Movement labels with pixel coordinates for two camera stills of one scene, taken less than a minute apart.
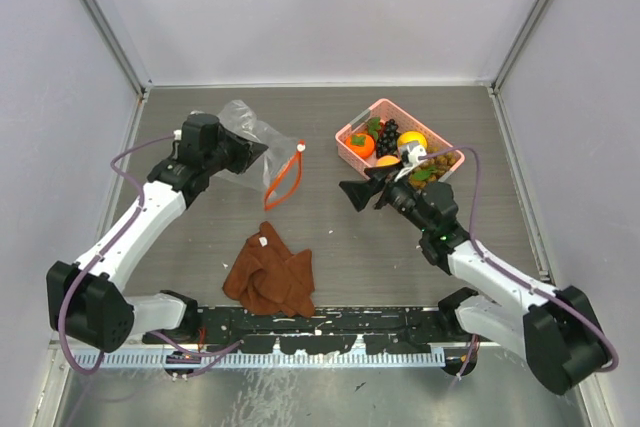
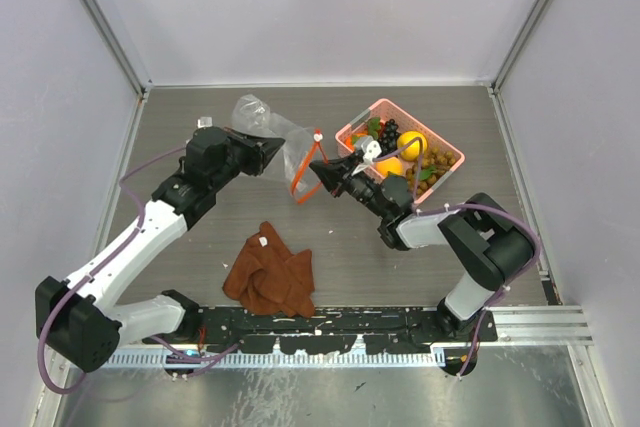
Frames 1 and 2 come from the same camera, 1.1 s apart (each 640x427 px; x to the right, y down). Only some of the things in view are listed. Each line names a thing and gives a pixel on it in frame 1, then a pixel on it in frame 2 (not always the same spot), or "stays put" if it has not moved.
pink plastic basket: x=387 y=110 stays put
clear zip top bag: x=277 y=170 -> x=302 y=147
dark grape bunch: x=387 y=139 stays put
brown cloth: x=268 y=279 stays put
